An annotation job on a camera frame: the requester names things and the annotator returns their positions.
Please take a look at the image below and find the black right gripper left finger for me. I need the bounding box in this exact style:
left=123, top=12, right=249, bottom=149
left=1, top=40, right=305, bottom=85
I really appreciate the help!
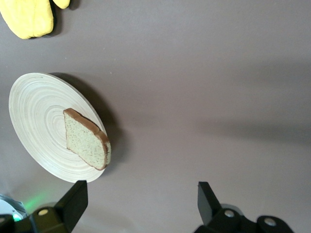
left=17, top=180, right=88, bottom=233

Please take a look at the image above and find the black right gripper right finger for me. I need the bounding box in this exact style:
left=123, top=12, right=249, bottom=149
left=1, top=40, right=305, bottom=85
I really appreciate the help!
left=194, top=181, right=258, bottom=233

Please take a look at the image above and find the bread slice with brown crust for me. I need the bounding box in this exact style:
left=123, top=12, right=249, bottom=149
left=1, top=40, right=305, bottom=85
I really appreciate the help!
left=63, top=108, right=112, bottom=171

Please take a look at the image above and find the round light wooden plate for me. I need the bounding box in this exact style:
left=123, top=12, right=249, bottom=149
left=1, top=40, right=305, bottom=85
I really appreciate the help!
left=8, top=72, right=107, bottom=184

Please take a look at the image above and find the brown table cover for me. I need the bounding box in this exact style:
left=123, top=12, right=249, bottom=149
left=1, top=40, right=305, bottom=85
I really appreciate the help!
left=0, top=0, right=311, bottom=233

